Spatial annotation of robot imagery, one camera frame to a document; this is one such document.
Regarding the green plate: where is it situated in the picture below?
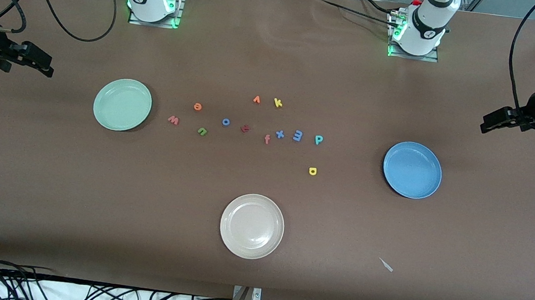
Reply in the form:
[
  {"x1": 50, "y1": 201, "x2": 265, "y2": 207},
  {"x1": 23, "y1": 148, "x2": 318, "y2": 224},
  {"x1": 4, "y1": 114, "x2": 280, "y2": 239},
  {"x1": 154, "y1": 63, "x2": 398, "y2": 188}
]
[{"x1": 91, "y1": 76, "x2": 155, "y2": 134}]

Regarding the blue plate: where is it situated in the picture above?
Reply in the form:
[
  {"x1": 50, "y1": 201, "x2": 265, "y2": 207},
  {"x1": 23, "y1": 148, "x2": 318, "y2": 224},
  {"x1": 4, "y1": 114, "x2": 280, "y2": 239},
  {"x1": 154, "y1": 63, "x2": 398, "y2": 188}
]
[{"x1": 380, "y1": 139, "x2": 446, "y2": 202}]

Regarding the brown table cover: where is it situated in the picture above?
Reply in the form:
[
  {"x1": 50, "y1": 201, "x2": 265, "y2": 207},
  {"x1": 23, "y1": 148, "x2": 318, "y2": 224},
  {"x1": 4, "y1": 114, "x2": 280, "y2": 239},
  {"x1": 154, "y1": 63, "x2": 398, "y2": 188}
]
[{"x1": 0, "y1": 0, "x2": 535, "y2": 300}]

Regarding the beige plate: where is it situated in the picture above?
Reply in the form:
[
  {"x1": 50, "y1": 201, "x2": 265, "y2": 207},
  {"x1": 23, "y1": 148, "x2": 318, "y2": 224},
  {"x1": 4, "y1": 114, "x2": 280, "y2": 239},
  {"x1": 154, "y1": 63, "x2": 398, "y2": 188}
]
[{"x1": 217, "y1": 191, "x2": 288, "y2": 263}]

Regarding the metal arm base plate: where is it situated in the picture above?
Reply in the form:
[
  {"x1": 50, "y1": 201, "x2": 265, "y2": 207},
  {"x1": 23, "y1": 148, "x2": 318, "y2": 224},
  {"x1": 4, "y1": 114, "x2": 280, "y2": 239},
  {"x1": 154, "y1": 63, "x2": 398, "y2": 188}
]
[
  {"x1": 386, "y1": 11, "x2": 444, "y2": 63},
  {"x1": 128, "y1": 0, "x2": 184, "y2": 30}
]

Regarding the black cable at arm base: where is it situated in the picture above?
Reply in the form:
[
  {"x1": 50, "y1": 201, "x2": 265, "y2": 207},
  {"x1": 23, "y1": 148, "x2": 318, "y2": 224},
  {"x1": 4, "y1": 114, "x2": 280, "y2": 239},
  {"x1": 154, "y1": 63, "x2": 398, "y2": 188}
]
[{"x1": 318, "y1": 0, "x2": 398, "y2": 27}]

